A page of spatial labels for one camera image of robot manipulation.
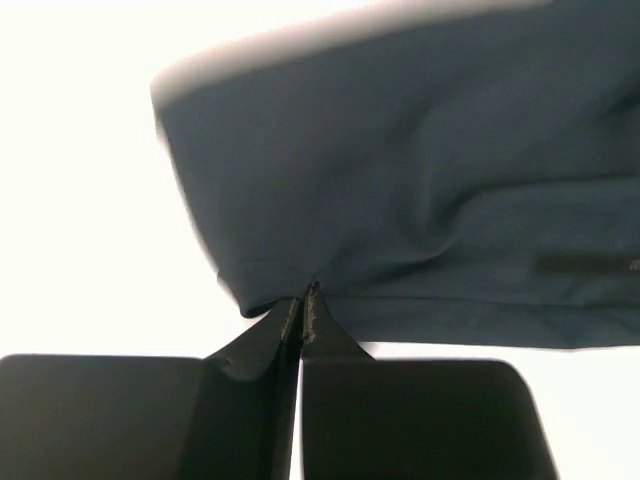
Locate dark navy shorts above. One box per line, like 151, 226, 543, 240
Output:
151, 1, 639, 349

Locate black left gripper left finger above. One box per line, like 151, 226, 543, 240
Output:
1, 300, 299, 479

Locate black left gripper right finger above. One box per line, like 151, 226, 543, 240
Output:
301, 285, 557, 480

